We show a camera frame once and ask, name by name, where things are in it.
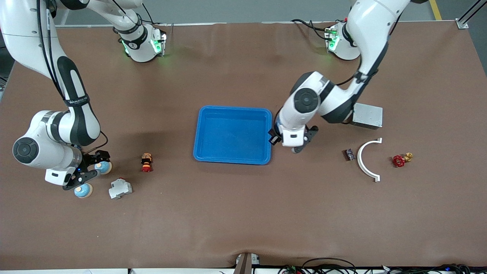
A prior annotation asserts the black looped cable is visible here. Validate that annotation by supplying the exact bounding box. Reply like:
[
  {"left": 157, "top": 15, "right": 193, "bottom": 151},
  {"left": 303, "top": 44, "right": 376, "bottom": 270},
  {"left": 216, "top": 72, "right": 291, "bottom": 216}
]
[{"left": 302, "top": 258, "right": 357, "bottom": 274}]

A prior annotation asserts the red handle brass valve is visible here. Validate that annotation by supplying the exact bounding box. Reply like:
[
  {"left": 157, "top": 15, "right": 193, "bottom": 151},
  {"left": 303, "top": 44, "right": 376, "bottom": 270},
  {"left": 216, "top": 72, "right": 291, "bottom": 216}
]
[{"left": 393, "top": 152, "right": 414, "bottom": 168}]

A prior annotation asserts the white curved plastic bracket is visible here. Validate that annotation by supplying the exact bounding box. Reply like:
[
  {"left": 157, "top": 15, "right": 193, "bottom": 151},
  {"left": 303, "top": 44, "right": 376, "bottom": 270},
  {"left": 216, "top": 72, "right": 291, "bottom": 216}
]
[{"left": 357, "top": 138, "right": 382, "bottom": 182}]

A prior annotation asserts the blue plastic tray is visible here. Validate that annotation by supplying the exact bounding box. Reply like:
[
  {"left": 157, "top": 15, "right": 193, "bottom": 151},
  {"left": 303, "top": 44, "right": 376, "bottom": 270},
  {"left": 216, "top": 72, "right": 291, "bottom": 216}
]
[{"left": 193, "top": 105, "right": 273, "bottom": 165}]

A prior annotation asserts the black cable at arm base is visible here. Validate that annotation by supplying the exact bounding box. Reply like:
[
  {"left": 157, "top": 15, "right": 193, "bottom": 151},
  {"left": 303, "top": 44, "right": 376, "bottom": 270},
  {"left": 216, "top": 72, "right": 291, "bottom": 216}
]
[{"left": 291, "top": 18, "right": 329, "bottom": 40}]

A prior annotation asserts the aluminium profile frame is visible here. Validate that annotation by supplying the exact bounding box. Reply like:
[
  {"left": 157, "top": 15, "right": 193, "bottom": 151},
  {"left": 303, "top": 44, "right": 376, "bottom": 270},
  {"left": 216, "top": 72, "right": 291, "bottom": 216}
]
[{"left": 457, "top": 0, "right": 487, "bottom": 29}]

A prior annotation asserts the metal table edge clamp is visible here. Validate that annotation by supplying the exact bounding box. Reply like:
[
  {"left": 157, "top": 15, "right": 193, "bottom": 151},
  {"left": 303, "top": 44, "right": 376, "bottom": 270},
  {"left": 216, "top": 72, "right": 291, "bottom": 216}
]
[{"left": 235, "top": 253, "right": 261, "bottom": 274}]

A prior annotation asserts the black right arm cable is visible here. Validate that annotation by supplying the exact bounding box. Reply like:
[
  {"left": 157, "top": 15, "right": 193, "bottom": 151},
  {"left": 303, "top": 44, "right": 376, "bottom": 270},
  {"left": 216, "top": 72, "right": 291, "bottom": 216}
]
[{"left": 36, "top": 0, "right": 109, "bottom": 156}]

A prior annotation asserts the blue desk bell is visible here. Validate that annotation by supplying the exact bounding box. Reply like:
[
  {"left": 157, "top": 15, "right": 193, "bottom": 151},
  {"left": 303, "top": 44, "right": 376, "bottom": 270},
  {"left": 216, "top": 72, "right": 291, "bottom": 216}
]
[
  {"left": 94, "top": 160, "right": 113, "bottom": 175},
  {"left": 74, "top": 183, "right": 93, "bottom": 199}
]

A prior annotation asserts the white circuit breaker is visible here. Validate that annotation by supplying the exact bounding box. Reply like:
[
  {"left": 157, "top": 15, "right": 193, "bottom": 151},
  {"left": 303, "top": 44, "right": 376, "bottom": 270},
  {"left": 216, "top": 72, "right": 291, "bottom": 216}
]
[{"left": 108, "top": 178, "right": 133, "bottom": 199}]

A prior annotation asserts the silver metal box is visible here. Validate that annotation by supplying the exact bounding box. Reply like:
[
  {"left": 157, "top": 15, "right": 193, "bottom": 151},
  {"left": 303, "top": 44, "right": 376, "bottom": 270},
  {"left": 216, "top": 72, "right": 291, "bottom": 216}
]
[{"left": 351, "top": 102, "right": 383, "bottom": 130}]

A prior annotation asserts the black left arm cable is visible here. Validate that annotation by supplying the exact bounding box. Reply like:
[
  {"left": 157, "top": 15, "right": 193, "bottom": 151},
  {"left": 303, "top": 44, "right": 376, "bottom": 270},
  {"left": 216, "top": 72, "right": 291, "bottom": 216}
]
[{"left": 335, "top": 38, "right": 398, "bottom": 86}]

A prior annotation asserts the black cable bundle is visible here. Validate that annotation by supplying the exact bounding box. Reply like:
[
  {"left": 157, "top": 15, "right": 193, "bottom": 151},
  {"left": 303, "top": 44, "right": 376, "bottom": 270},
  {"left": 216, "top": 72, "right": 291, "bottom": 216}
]
[{"left": 380, "top": 263, "right": 474, "bottom": 274}]

